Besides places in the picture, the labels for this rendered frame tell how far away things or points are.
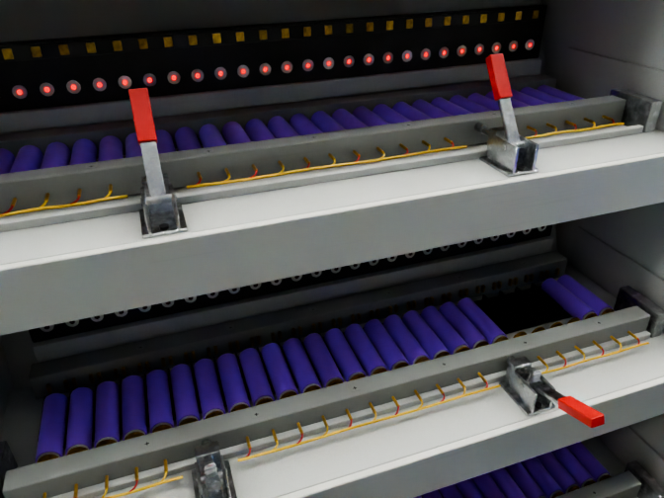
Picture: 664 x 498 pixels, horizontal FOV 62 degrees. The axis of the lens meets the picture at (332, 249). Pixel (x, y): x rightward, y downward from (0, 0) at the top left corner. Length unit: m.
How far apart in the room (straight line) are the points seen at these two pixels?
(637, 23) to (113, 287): 0.51
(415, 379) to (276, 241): 0.18
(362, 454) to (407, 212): 0.19
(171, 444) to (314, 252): 0.18
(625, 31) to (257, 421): 0.49
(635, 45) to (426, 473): 0.43
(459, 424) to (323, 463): 0.12
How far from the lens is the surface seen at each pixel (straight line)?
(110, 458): 0.45
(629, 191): 0.52
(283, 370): 0.49
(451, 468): 0.48
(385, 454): 0.45
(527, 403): 0.50
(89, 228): 0.39
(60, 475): 0.46
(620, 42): 0.63
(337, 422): 0.46
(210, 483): 0.42
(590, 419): 0.45
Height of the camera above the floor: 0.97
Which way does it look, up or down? 10 degrees down
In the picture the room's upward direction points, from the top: 8 degrees counter-clockwise
